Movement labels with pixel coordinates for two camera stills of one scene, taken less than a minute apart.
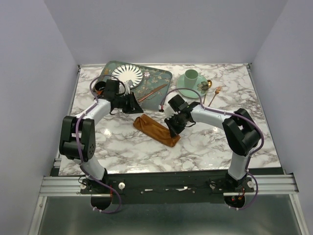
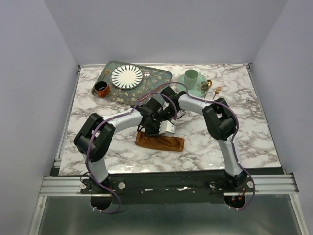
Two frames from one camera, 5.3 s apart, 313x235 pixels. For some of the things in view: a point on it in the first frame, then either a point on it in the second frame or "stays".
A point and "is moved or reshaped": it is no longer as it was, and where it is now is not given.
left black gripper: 134,106 to 156,131
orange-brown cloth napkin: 154,130 is moved or reshaped
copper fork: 217,90 stays
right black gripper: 174,131 to 161,117
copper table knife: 155,90 stays
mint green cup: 190,77 stays
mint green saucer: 201,86 stays
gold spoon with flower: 204,87 stays
